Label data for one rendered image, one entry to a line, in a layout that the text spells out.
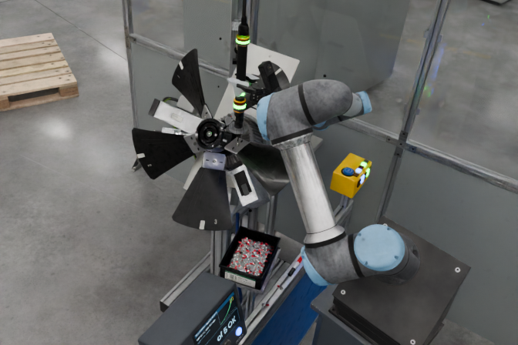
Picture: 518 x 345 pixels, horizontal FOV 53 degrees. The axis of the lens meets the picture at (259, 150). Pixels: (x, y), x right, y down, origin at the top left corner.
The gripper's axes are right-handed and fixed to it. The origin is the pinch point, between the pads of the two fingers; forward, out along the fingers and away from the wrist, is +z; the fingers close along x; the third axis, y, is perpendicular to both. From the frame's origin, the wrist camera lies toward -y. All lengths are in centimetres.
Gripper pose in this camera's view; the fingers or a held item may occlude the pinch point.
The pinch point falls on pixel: (234, 75)
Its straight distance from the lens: 180.7
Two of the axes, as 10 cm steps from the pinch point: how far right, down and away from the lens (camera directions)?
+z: -8.3, -3.8, 4.0
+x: 5.5, -4.8, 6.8
